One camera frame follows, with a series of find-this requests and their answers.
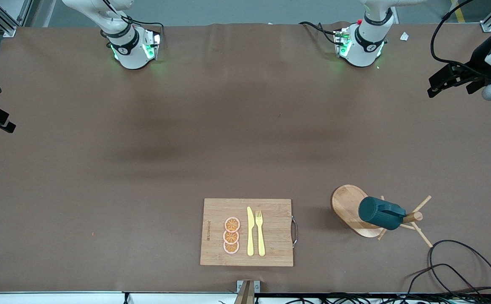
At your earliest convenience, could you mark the dark teal cup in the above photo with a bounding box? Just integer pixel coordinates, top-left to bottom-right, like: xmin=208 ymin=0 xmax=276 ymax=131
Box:
xmin=358 ymin=196 xmax=407 ymax=231

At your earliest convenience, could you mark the wooden mug tree stand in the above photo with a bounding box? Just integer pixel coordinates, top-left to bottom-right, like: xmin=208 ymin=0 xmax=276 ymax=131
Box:
xmin=331 ymin=185 xmax=434 ymax=248

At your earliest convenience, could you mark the brown table mat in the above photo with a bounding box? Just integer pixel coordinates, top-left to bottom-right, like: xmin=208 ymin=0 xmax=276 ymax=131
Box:
xmin=0 ymin=22 xmax=491 ymax=294

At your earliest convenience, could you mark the yellow plastic fork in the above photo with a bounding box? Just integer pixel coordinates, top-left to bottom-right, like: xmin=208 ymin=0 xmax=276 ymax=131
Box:
xmin=255 ymin=210 xmax=266 ymax=257

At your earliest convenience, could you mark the bamboo cutting board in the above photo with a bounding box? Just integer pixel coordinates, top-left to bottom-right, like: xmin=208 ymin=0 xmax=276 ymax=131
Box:
xmin=200 ymin=198 xmax=294 ymax=267

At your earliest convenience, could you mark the yellow plastic knife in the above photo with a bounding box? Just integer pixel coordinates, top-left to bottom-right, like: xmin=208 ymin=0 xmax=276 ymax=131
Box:
xmin=247 ymin=206 xmax=255 ymax=257

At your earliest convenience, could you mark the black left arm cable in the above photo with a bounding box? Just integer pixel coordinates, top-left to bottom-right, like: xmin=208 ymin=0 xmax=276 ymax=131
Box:
xmin=430 ymin=0 xmax=488 ymax=79

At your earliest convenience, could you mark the black left base cable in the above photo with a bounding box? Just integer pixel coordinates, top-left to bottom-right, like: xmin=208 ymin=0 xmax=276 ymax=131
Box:
xmin=298 ymin=21 xmax=341 ymax=45

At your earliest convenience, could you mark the black looped cable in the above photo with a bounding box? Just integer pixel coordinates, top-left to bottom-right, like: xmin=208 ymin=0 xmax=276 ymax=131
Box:
xmin=406 ymin=263 xmax=487 ymax=301
xmin=428 ymin=239 xmax=491 ymax=296

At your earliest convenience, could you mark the metal bracket with wooden post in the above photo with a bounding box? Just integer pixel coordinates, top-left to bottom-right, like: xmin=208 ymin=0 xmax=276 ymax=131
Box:
xmin=236 ymin=280 xmax=261 ymax=304

